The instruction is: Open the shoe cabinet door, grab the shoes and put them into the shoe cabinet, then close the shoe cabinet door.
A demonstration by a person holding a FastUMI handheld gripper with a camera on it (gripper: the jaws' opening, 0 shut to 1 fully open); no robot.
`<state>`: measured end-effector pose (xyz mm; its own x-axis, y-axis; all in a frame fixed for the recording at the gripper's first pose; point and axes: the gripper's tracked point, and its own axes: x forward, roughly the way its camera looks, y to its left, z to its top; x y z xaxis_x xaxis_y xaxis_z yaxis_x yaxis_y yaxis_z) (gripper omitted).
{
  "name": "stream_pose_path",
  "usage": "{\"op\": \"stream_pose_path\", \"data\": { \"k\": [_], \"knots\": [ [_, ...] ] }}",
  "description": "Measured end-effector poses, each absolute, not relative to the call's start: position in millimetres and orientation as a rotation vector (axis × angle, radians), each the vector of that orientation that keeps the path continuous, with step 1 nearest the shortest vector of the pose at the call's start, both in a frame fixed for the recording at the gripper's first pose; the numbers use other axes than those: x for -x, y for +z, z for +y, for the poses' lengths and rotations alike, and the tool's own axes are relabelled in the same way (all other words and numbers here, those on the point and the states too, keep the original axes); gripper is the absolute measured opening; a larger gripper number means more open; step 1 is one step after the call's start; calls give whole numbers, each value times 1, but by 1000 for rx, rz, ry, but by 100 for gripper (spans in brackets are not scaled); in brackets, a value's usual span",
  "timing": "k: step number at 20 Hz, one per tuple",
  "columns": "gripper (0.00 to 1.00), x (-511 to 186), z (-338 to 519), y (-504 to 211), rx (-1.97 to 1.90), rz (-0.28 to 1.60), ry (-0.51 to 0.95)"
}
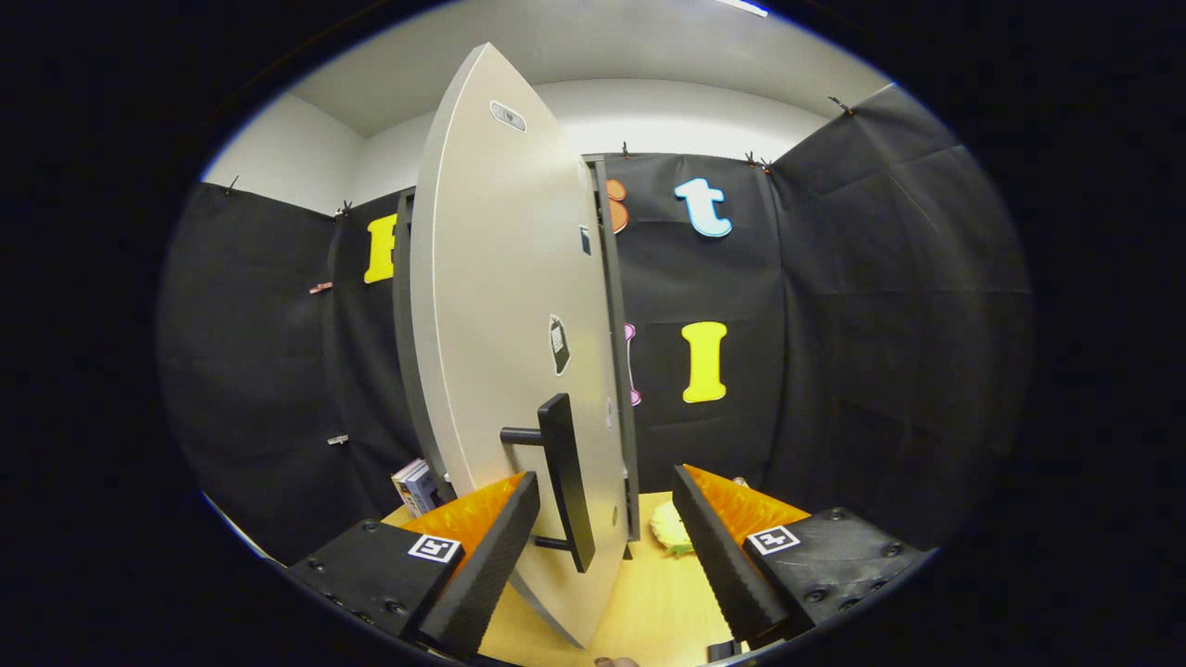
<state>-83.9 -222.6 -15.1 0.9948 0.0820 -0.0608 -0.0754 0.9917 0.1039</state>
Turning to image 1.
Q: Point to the yellow pineapple plush toy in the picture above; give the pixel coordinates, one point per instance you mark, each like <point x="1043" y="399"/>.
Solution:
<point x="669" y="539"/>

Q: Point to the dark grey shoe cabinet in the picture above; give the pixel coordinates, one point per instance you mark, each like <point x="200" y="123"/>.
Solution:
<point x="617" y="296"/>

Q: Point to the black backdrop cloth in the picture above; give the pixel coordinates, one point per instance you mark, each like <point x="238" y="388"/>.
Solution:
<point x="880" y="324"/>

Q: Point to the blue grey book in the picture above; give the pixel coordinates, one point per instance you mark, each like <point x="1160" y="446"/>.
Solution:
<point x="423" y="488"/>

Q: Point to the long ceiling light strip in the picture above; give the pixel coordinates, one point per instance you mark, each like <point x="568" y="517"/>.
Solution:
<point x="741" y="6"/>

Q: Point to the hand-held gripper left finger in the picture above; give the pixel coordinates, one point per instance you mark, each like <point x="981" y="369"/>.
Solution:
<point x="491" y="574"/>

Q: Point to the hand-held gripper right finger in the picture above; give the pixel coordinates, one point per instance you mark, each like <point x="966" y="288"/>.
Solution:
<point x="723" y="574"/>

